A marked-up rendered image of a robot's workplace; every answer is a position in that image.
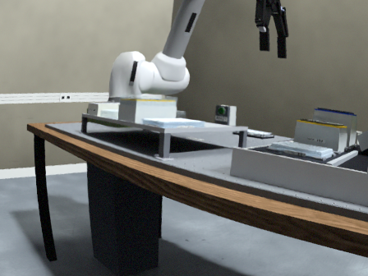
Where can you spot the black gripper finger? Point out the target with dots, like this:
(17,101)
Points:
(263,13)
(280,21)

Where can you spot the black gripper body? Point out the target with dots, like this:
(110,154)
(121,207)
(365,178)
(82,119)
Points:
(268,4)

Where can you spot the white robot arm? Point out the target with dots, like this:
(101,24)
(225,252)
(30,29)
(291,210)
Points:
(166,74)

